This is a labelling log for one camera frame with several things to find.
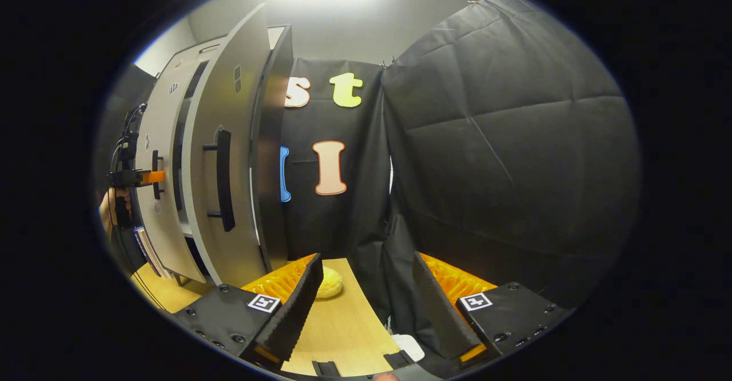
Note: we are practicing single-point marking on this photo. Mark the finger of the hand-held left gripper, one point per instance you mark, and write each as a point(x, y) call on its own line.
point(151, 177)

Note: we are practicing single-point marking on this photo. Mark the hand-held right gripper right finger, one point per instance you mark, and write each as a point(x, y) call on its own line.
point(437, 312)

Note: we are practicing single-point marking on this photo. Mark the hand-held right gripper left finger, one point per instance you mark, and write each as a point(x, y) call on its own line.
point(291, 318)

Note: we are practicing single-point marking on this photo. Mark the grey cabinet door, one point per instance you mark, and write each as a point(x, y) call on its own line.
point(163, 226)
point(240, 249)

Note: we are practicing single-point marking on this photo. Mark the grey double-door shoe cabinet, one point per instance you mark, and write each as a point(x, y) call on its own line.
point(274, 169)

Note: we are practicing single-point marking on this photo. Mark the small white object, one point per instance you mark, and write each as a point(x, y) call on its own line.
point(410, 348)

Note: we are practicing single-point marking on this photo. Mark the yellow round sponge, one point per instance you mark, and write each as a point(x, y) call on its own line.
point(331, 284)

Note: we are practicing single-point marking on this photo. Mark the white spine grey book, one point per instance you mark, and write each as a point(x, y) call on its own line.
point(155, 264)

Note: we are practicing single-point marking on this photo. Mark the black backdrop cloth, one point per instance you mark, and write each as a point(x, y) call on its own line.
point(503, 169)

